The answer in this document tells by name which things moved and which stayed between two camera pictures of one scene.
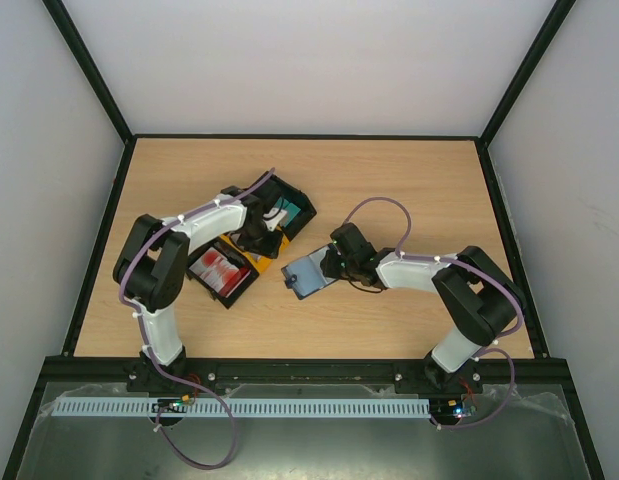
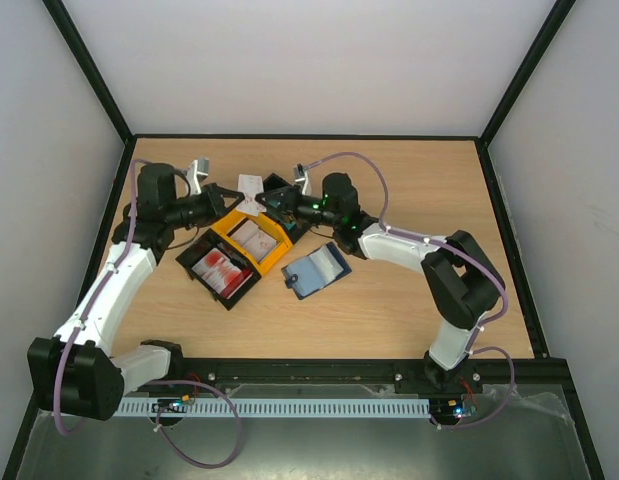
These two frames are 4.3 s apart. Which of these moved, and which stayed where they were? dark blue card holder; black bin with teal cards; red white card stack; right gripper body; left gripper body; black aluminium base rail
Moved: left gripper body; right gripper body
Stayed: black aluminium base rail; dark blue card holder; red white card stack; black bin with teal cards
